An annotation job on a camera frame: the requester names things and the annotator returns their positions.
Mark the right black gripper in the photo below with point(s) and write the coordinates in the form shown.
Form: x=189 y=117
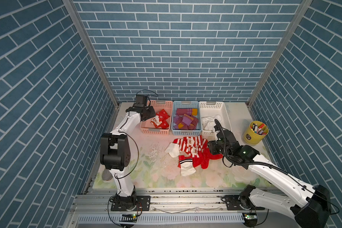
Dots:
x=211 y=147

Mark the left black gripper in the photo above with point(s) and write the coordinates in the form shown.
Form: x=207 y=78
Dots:
x=152 y=112

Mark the red white sock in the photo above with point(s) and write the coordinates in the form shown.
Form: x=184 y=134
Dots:
x=202 y=159

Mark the white sock black stripes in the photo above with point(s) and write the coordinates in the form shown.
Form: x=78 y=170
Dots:
x=208 y=122

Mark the purple striped sock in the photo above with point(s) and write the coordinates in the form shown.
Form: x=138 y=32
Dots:
x=186 y=111
x=185 y=122

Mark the white sock front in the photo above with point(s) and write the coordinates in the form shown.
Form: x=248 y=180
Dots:
x=186 y=167

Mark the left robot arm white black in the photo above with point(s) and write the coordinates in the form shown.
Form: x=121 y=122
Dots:
x=115 y=153

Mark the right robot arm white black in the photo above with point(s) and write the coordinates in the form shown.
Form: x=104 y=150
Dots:
x=309 y=206

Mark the pink plastic basket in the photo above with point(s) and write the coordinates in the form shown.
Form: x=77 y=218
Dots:
x=147 y=127

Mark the white plastic basket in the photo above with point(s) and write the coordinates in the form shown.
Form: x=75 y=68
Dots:
x=209 y=108

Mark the light blue plastic basket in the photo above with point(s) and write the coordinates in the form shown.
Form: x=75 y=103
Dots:
x=187 y=104

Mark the yellow pen cup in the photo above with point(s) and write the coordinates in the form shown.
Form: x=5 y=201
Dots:
x=255 y=132

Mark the small white sock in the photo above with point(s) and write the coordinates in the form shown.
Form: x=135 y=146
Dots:
x=173 y=150

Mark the grey oval pad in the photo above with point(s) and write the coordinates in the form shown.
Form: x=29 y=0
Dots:
x=106 y=175

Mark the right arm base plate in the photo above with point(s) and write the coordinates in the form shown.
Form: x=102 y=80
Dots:
x=236 y=202

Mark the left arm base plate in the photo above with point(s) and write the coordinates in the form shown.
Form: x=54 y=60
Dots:
x=136 y=203

